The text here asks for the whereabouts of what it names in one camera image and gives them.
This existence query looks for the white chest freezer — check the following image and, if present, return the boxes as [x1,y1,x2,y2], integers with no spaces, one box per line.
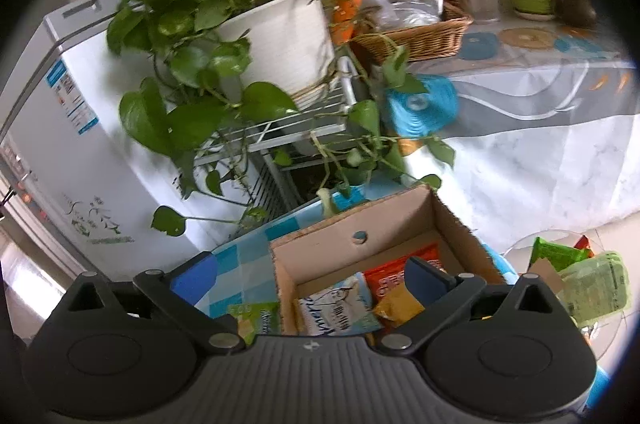
[1,0,250,281]

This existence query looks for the large orange chip bag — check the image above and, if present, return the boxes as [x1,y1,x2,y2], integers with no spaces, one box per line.
[373,284,424,328]

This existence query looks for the blue round fan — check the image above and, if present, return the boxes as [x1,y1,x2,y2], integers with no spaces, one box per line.
[386,74,459,139]

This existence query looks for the green cracker packet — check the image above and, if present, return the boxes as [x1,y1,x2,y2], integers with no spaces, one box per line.
[228,302,280,346]

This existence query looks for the pothos plant in white pot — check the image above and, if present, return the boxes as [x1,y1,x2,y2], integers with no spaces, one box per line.
[105,0,457,238]

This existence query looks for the cardboard milk box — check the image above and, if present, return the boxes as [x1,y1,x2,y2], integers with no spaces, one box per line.
[270,184,506,335]

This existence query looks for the orange plastic cup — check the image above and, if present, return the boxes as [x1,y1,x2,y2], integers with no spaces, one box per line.
[330,0,362,46]

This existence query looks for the white wire plant rack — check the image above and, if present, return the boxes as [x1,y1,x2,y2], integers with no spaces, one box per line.
[195,56,358,210]

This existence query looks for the green packets on glass stool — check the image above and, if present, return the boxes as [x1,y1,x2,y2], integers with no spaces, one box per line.
[529,236,631,328]

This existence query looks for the wicker basket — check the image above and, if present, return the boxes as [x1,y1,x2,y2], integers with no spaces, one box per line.
[352,2,474,64]

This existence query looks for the grey white table cover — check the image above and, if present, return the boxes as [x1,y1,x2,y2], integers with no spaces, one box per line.
[406,18,639,252]

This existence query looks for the blue white snack packet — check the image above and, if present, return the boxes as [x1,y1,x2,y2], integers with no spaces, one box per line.
[297,272,382,336]

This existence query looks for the red snack packet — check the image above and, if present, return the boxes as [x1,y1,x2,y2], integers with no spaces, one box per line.
[363,242,444,303]

